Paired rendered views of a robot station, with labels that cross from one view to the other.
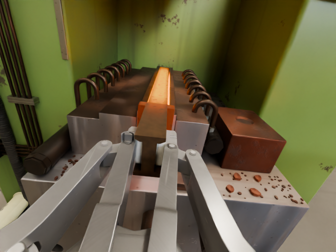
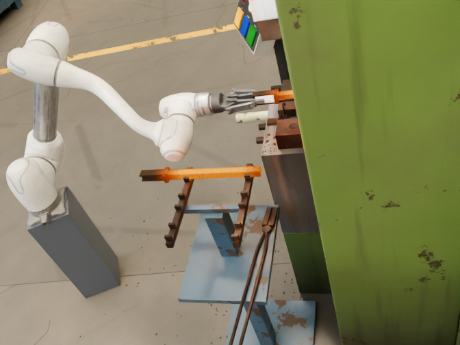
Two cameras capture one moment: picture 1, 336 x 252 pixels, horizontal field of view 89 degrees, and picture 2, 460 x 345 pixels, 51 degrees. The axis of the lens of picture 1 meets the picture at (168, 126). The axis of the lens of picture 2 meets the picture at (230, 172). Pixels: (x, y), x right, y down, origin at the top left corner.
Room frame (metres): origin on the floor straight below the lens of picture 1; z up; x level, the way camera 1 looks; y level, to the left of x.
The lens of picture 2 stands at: (0.61, -1.39, 2.05)
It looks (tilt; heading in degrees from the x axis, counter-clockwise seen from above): 43 degrees down; 116
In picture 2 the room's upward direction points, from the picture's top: 19 degrees counter-clockwise
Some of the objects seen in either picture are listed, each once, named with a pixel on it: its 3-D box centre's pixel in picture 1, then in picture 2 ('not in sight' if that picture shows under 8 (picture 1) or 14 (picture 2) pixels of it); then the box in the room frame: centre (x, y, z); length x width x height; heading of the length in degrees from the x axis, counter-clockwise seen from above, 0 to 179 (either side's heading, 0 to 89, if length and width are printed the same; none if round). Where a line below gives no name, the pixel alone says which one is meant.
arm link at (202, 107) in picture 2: not in sight; (206, 104); (-0.07, 0.00, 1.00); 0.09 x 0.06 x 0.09; 93
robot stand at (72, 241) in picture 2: not in sight; (77, 245); (-0.93, -0.18, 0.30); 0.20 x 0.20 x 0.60; 28
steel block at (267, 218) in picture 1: (161, 172); (348, 157); (0.44, 0.00, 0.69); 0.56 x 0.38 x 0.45; 3
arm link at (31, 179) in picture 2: not in sight; (29, 181); (-0.93, -0.17, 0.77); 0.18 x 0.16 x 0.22; 100
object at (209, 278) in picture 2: not in sight; (231, 250); (0.06, -0.46, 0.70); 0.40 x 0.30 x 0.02; 92
